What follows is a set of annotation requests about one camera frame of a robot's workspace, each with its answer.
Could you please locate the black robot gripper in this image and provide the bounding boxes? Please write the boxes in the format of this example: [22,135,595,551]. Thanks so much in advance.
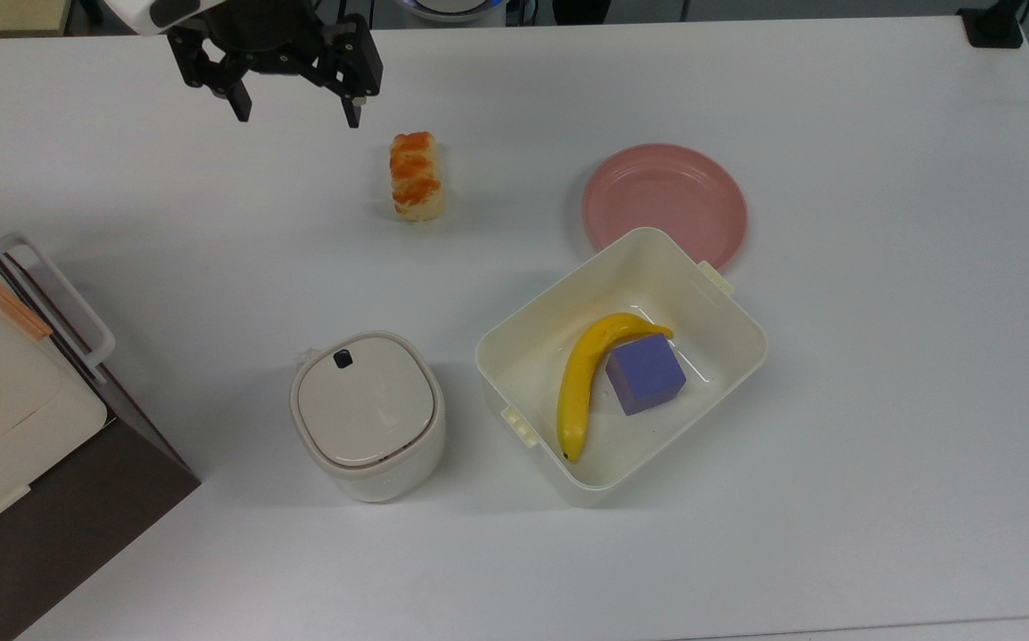
[167,0,385,129]

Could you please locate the orange glazed bread piece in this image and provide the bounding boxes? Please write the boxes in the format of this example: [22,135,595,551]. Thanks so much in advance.
[389,132,444,223]

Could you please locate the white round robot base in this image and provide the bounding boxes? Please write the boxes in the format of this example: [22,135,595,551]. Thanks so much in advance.
[394,0,508,24]

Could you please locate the small cream lidded trash can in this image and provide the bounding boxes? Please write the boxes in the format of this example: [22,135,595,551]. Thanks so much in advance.
[290,331,446,504]

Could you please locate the cream plastic open bin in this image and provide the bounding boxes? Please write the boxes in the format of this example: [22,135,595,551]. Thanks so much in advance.
[475,226,769,508]

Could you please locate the orange strip latch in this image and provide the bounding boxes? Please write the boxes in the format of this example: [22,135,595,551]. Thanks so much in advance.
[0,261,53,341]

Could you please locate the pink round plate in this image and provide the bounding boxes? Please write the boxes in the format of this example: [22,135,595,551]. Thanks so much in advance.
[581,144,749,271]

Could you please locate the yellow banana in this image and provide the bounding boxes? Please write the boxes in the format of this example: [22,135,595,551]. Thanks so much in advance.
[556,312,674,464]

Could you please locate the purple cube block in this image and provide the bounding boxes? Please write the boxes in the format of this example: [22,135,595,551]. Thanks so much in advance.
[605,334,687,417]

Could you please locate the dark brown drawer cabinet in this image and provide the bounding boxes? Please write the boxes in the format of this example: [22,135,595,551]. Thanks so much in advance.
[0,194,202,641]

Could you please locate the white drawer handle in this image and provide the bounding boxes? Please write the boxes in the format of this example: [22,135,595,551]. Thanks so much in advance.
[0,233,117,370]

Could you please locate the cream storage box with handles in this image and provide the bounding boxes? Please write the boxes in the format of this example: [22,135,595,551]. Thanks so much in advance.
[0,218,110,553]

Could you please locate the black table clamp mount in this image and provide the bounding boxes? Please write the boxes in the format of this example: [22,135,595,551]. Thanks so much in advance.
[958,0,1027,48]

